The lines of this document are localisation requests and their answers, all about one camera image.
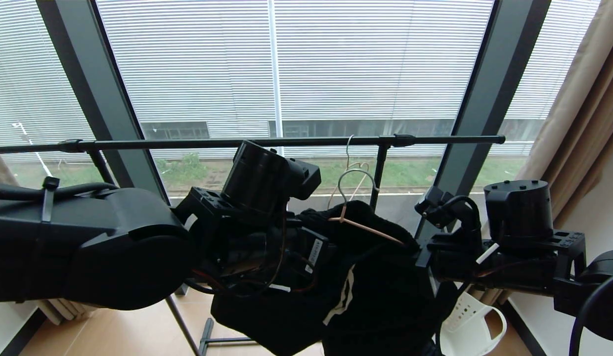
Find window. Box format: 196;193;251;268
0;0;601;297

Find white laundry basket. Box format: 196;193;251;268
439;291;508;356

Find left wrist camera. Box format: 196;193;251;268
286;158;322;201

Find beige curtain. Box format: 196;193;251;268
0;143;102;325
477;0;613;305

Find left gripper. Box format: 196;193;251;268
222;225;332;293

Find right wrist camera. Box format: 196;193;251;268
414;185;482;237

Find pink clothes hanger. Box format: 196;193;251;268
328;134;371;211
328;168;405;246

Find black shorts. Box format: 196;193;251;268
210;200;460;356

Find black cable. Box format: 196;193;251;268
183;269;287;298
433;195;482;356
0;182;119;201
569;269;613;356

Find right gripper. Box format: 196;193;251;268
415;232;559;297

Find black clothes rack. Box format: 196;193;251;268
0;134;506;356

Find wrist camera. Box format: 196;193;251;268
414;185;482;237
286;158;322;201

